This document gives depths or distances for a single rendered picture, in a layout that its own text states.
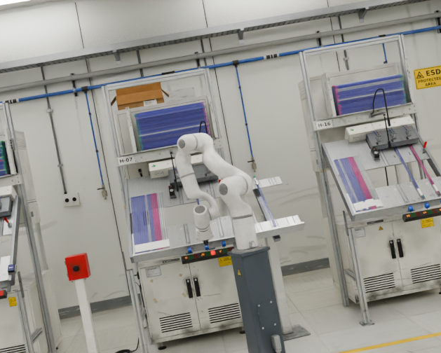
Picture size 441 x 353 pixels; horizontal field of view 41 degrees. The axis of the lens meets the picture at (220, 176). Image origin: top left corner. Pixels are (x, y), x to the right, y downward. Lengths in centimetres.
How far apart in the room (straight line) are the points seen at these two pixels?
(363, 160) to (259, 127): 174
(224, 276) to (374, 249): 107
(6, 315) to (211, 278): 141
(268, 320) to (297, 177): 267
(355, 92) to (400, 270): 131
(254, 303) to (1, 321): 187
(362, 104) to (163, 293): 195
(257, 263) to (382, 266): 130
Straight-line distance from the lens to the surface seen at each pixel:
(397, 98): 450
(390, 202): 403
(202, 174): 413
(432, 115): 622
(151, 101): 460
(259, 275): 331
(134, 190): 420
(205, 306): 419
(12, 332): 439
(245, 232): 329
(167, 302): 418
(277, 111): 581
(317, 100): 453
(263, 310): 335
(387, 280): 438
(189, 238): 383
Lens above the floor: 122
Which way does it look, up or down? 2 degrees down
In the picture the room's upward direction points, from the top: 10 degrees counter-clockwise
